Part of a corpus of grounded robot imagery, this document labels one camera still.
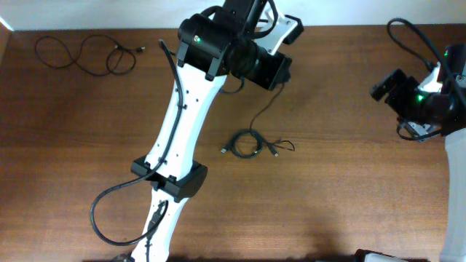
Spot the black braided usb cable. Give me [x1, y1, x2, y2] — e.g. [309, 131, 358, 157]
[248, 82, 296, 154]

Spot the black thin usb cable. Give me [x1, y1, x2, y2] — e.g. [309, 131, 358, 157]
[34, 33, 146, 77]

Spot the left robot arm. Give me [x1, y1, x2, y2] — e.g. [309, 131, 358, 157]
[119, 1, 303, 261]

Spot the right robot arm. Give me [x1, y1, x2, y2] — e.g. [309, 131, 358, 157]
[370, 44, 465, 261]

